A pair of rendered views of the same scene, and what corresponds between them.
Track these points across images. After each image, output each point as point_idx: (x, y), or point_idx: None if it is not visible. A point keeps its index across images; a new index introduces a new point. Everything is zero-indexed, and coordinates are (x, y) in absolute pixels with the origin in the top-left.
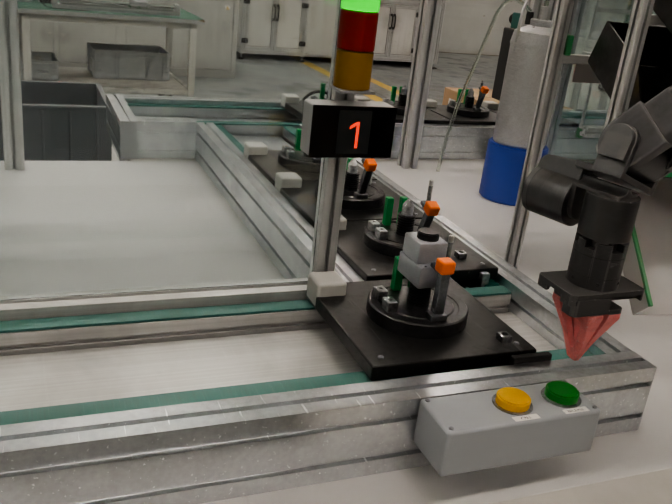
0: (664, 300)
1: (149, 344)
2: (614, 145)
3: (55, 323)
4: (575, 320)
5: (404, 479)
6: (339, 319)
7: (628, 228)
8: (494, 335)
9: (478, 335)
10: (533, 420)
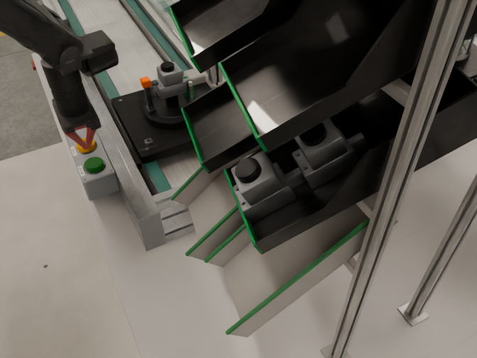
0: (201, 219)
1: (156, 54)
2: None
3: (149, 26)
4: (89, 130)
5: None
6: None
7: (47, 79)
8: (155, 140)
9: (153, 134)
10: (72, 154)
